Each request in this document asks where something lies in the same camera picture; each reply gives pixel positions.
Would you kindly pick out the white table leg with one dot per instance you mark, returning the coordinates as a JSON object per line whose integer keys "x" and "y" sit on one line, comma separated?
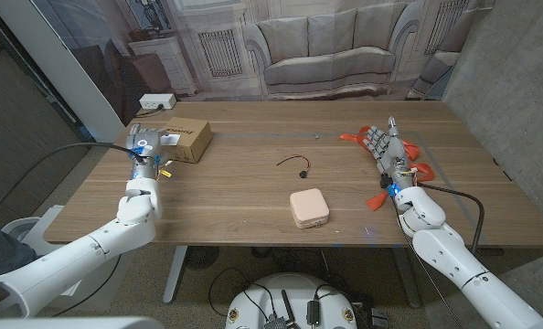
{"x": 175, "y": 274}
{"x": 406, "y": 279}

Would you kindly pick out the black dongle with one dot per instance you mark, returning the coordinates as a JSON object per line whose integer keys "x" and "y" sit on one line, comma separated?
{"x": 313, "y": 313}

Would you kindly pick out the black antenna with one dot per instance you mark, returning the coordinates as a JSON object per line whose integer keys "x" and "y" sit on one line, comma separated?
{"x": 288, "y": 308}

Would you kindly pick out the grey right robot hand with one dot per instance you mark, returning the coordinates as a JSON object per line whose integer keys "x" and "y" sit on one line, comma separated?
{"x": 395, "y": 153}

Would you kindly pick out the white power strip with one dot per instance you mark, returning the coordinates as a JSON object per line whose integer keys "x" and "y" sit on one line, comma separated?
{"x": 157, "y": 101}

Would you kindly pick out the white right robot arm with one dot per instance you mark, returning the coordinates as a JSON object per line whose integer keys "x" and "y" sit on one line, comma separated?
{"x": 454, "y": 256}

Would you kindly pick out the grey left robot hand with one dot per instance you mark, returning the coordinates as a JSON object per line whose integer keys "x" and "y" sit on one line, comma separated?
{"x": 145, "y": 148}

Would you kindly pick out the white floor base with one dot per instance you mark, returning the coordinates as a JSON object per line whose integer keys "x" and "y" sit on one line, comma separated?
{"x": 24, "y": 228}

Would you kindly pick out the white robot head edge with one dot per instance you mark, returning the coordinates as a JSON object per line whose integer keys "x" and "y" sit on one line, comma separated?
{"x": 70, "y": 323}

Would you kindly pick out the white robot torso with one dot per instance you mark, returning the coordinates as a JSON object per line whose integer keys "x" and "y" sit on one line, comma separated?
{"x": 294, "y": 297}

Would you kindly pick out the pink jewelry box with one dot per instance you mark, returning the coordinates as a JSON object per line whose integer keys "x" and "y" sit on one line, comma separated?
{"x": 309, "y": 206}

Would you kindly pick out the brown cardboard box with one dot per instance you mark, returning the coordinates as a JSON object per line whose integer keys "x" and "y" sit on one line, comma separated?
{"x": 194, "y": 137}

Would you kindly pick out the printed living room backdrop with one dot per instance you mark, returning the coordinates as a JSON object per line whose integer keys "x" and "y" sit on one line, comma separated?
{"x": 326, "y": 45}

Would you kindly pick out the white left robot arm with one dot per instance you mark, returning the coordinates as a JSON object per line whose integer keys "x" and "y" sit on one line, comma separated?
{"x": 70, "y": 260}

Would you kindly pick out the white card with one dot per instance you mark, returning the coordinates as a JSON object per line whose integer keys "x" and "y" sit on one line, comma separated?
{"x": 174, "y": 141}

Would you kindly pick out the black round floor fan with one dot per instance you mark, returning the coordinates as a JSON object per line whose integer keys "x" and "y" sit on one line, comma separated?
{"x": 201, "y": 257}

